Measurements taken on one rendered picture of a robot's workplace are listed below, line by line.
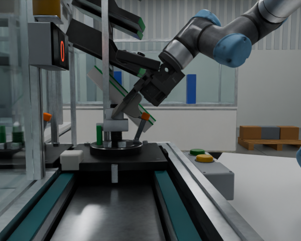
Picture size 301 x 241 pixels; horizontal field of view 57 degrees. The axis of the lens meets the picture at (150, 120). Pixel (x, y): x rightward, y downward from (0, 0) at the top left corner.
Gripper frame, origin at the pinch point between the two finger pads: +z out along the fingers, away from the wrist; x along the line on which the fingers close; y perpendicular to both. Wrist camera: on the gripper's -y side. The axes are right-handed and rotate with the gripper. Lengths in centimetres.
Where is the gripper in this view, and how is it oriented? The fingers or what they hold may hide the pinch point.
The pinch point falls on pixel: (113, 111)
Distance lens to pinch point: 73.7
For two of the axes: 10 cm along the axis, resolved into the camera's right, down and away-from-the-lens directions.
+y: 7.3, 6.7, 1.3
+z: -6.8, 7.3, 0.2
